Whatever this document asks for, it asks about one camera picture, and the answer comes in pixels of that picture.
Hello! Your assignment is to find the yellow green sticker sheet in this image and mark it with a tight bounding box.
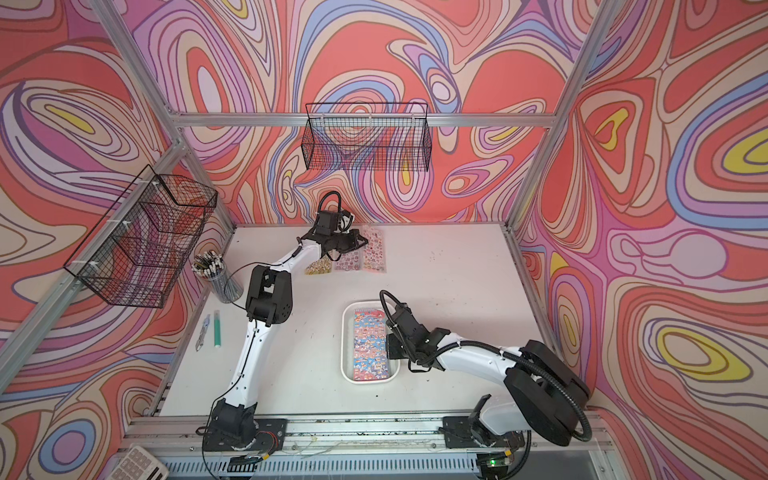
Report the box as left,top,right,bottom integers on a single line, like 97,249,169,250
304,258,333,275

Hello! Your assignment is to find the small clear blue tool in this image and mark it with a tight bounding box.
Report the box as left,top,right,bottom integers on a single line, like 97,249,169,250
195,315,211,351

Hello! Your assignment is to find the bundle of pens in cup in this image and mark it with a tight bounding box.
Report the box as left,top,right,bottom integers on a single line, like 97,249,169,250
192,250,225,280

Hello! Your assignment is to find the pink puffy sticker sheet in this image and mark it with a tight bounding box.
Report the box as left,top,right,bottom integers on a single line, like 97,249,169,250
333,251,363,272

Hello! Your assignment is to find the green pen on table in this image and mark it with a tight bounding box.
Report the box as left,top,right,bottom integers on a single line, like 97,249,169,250
213,310,222,348

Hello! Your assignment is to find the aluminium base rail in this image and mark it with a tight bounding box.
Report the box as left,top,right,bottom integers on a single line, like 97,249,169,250
102,411,630,479

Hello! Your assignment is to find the white keypad device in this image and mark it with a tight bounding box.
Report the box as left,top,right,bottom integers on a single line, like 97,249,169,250
107,446,169,480

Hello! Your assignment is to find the pink bonbon sticker sheet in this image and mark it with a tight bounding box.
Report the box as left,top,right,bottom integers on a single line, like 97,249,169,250
361,226,386,273

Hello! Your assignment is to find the blue red animal sticker sheet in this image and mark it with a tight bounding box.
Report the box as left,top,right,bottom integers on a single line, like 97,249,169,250
353,309,390,382

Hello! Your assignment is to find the black wire basket on left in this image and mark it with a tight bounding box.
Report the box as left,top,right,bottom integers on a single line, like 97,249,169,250
63,166,218,309

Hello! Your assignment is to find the mesh pen cup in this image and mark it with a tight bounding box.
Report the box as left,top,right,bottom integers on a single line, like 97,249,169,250
203,267,243,304

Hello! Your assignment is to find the black wire basket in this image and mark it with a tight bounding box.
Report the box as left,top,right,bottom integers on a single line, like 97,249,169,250
301,101,433,172
63,166,218,309

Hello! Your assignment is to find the black wire basket at back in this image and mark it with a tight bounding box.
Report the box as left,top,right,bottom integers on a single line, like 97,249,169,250
301,101,433,172

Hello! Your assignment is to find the white plastic storage tray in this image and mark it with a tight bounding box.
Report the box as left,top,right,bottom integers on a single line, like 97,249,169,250
340,300,400,385

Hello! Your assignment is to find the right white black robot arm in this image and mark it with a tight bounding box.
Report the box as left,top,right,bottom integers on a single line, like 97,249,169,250
379,290,593,448

